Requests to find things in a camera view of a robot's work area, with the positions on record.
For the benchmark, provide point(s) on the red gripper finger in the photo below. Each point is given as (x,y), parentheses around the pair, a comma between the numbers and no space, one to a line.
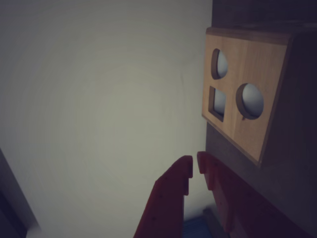
(235,198)
(168,198)

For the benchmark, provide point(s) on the blue table clamp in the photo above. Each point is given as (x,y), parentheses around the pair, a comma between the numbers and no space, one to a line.
(194,228)

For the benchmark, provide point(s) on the wooden shape sorter box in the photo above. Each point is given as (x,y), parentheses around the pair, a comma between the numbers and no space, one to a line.
(247,74)

